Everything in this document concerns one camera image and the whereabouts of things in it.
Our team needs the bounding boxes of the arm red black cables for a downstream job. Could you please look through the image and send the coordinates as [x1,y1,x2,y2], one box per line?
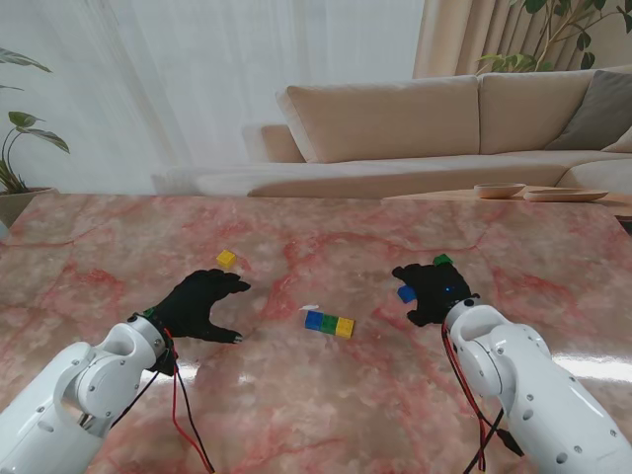
[111,340,217,474]
[440,323,525,474]

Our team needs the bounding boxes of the cream cushion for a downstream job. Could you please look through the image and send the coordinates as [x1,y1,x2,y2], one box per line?
[600,125,632,154]

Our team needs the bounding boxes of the left arm red black cables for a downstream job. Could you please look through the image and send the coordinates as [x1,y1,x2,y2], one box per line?
[111,340,217,474]

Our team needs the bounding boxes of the beige sofa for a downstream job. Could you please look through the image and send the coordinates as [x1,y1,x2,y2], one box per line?
[150,65,632,200]

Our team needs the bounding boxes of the grey cushion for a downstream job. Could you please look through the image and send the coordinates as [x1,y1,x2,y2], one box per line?
[545,68,632,152]

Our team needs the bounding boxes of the right arm red black cables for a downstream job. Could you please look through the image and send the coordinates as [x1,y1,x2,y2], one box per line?
[440,323,525,474]

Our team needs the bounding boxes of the light wooden coffee table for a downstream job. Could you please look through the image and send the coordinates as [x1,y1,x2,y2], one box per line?
[382,189,632,218]

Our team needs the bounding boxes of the beige curtain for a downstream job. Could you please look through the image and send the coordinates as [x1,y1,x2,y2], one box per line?
[412,0,632,80]

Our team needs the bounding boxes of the white sheer curtain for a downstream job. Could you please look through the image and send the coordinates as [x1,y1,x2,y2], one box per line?
[0,0,426,197]

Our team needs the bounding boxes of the wooden bowl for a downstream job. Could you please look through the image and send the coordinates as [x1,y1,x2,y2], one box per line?
[473,182,527,199]

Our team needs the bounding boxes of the grey plant pot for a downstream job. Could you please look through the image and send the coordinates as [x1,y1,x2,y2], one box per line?
[0,186,60,228]

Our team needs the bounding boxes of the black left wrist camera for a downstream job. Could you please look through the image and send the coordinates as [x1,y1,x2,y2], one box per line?
[155,340,179,376]

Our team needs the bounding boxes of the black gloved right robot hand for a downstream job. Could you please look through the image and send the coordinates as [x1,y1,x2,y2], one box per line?
[391,264,481,328]

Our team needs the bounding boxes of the tall leafy plant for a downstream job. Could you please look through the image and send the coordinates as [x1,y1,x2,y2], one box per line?
[476,0,632,75]

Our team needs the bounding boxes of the green potted plant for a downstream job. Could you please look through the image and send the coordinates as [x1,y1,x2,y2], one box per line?
[0,46,70,195]

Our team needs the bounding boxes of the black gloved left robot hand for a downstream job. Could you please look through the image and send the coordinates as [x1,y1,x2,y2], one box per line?
[147,269,252,346]

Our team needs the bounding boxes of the flat wooden plate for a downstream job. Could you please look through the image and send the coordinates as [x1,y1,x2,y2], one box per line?
[522,188,609,202]

